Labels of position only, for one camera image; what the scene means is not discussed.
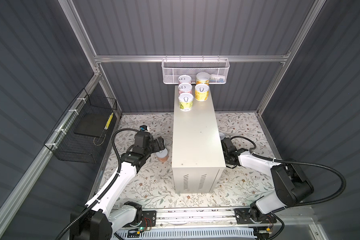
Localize yellow label can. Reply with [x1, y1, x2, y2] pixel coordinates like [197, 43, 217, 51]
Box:
[178, 93, 194, 112]

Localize pink label can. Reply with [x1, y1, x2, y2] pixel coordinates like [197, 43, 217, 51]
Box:
[178, 75, 192, 84]
[178, 83, 193, 94]

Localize pink label can front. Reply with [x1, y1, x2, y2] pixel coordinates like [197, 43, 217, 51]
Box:
[178, 75, 192, 84]

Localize orange label can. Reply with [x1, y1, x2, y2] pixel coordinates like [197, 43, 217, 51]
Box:
[196, 72, 211, 85]

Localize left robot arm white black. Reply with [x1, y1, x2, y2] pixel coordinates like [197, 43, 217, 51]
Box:
[56, 130, 166, 240]

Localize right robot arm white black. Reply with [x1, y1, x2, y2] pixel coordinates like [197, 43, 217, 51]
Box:
[221, 138, 314, 223]

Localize white metal cabinet counter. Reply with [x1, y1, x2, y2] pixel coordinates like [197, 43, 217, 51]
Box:
[172, 89, 226, 194]

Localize yellow can right rear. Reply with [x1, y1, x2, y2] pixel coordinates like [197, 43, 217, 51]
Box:
[219, 133, 226, 141]

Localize floral patterned mat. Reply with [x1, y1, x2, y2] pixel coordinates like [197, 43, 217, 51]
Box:
[114, 113, 274, 209]

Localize yellow marker pen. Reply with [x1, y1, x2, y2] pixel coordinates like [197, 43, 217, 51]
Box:
[104, 113, 114, 130]

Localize tubes in white basket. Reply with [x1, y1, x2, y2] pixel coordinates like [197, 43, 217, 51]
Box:
[210, 74, 226, 84]

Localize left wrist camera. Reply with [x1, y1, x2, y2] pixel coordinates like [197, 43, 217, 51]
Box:
[140, 125, 150, 132]

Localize black wire wall basket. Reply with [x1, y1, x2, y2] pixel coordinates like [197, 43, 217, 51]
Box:
[45, 90, 118, 164]

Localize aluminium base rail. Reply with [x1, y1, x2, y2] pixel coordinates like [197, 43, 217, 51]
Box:
[68, 205, 328, 240]

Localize white wire mesh basket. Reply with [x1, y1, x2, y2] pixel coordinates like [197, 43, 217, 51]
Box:
[162, 57, 230, 85]

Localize right black corrugated cable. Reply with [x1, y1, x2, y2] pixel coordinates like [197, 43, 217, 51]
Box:
[229, 135, 347, 240]

